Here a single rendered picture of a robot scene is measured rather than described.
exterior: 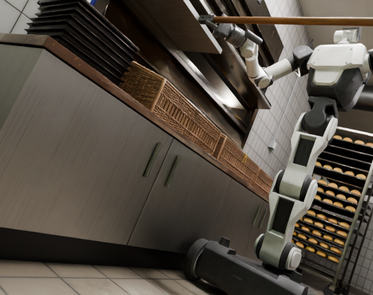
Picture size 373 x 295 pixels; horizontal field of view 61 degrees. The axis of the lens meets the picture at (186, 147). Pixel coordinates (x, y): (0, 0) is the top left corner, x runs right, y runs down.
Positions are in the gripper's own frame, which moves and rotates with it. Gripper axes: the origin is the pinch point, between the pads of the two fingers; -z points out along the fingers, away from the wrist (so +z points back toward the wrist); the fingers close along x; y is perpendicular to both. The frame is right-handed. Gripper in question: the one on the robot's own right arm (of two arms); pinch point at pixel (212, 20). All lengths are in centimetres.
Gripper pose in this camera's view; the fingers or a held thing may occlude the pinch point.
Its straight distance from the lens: 168.1
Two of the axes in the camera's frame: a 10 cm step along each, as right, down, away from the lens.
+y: -3.6, 0.0, 9.3
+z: 8.5, 4.1, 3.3
